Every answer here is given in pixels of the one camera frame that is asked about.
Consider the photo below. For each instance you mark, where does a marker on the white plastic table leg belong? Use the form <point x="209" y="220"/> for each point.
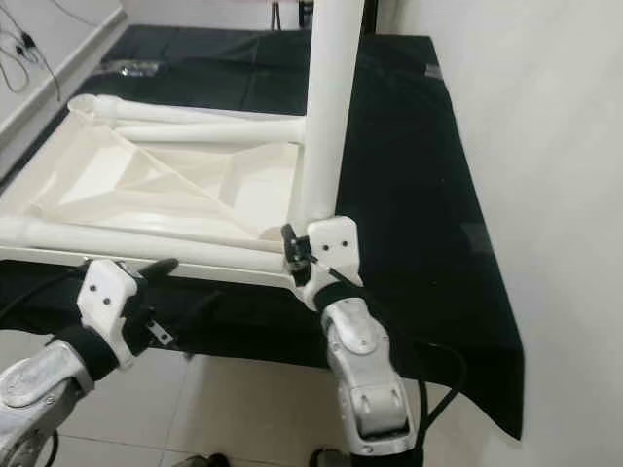
<point x="331" y="97"/>
<point x="156" y="109"/>
<point x="224" y="131"/>
<point x="136" y="238"/>

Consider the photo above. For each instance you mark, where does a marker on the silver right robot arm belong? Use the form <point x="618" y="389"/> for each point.
<point x="370" y="379"/>

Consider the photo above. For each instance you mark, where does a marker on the white plastic children table top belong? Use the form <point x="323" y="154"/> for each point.
<point x="156" y="175"/>

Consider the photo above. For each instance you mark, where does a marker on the dark robot left foot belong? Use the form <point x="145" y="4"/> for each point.
<point x="204" y="459"/>

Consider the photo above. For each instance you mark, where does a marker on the dark robot foot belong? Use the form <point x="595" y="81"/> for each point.
<point x="204" y="459"/>
<point x="331" y="457"/>

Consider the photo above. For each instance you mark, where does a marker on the black tablecloth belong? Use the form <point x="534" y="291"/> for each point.
<point x="399" y="117"/>

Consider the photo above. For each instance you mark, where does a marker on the clear tape patch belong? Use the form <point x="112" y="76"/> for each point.
<point x="433" y="71"/>
<point x="127" y="68"/>
<point x="474" y="238"/>

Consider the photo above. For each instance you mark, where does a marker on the dark robot right foot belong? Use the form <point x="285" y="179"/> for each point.
<point x="331" y="457"/>

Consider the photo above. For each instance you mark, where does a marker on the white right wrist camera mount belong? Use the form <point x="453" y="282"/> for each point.
<point x="336" y="235"/>

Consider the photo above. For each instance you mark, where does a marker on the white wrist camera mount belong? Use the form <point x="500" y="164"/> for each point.
<point x="336" y="235"/>
<point x="107" y="292"/>

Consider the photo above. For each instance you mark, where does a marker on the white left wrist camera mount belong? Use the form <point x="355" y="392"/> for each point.
<point x="107" y="292"/>

